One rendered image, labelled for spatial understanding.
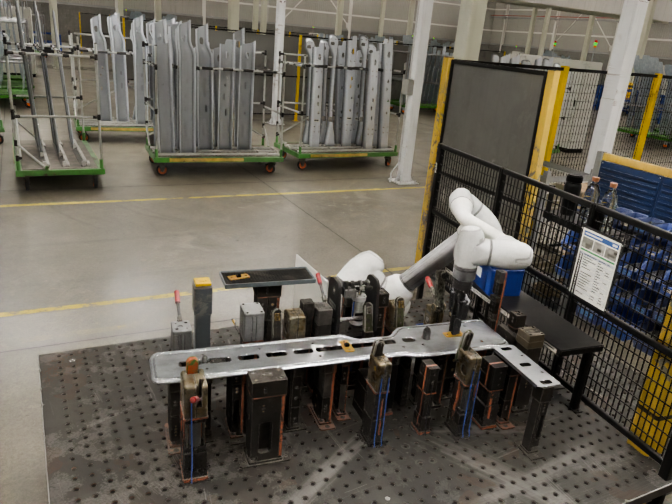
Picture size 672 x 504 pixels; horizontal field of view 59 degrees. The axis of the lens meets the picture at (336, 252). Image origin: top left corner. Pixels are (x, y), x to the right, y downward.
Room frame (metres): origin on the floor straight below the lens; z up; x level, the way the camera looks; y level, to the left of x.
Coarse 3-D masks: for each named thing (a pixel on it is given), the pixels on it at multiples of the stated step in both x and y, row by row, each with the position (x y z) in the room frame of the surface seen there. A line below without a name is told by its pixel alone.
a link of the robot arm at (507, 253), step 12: (456, 204) 2.57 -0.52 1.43; (468, 204) 2.56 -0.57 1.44; (456, 216) 2.50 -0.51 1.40; (468, 216) 2.43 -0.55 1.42; (492, 228) 2.32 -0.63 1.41; (492, 240) 2.14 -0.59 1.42; (504, 240) 2.14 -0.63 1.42; (516, 240) 2.15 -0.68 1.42; (492, 252) 2.09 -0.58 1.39; (504, 252) 2.09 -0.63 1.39; (516, 252) 2.09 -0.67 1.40; (528, 252) 2.10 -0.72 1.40; (492, 264) 2.10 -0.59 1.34; (504, 264) 2.09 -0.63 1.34; (516, 264) 2.08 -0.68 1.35; (528, 264) 2.10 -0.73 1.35
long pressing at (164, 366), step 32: (480, 320) 2.30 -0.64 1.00; (160, 352) 1.81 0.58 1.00; (192, 352) 1.83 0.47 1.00; (224, 352) 1.85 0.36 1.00; (256, 352) 1.87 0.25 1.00; (288, 352) 1.89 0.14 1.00; (320, 352) 1.91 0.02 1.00; (352, 352) 1.93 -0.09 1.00; (384, 352) 1.95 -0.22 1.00; (416, 352) 1.98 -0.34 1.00; (448, 352) 2.01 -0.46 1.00; (160, 384) 1.63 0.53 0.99
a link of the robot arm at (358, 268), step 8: (360, 256) 2.78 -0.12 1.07; (368, 256) 2.77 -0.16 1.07; (376, 256) 2.78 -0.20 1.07; (352, 264) 2.75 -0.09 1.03; (360, 264) 2.74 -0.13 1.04; (368, 264) 2.74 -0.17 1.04; (376, 264) 2.75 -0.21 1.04; (344, 272) 2.74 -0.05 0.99; (352, 272) 2.72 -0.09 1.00; (360, 272) 2.72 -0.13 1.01; (368, 272) 2.72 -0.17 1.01; (376, 272) 2.74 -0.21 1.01; (344, 280) 2.70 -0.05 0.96
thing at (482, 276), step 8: (480, 272) 2.62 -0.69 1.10; (488, 272) 2.55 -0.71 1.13; (512, 272) 2.53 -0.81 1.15; (520, 272) 2.53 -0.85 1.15; (480, 280) 2.61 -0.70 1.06; (488, 280) 2.53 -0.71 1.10; (512, 280) 2.53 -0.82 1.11; (520, 280) 2.54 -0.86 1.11; (488, 288) 2.52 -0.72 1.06; (512, 288) 2.53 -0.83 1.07; (520, 288) 2.54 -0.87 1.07
